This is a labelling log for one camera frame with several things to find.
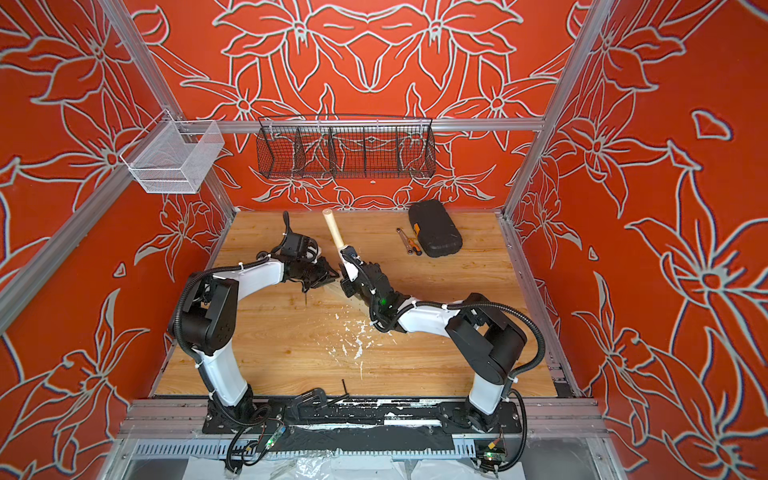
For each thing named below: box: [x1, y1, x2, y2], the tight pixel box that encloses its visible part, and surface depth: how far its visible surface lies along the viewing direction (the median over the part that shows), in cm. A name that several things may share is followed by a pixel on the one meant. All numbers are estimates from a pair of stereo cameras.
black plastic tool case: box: [408, 200, 463, 258], surface depth 109 cm
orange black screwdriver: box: [408, 237, 423, 256], surface depth 111 cm
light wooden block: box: [323, 280, 368, 313], surface depth 95 cm
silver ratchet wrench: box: [396, 227, 415, 255], surface depth 112 cm
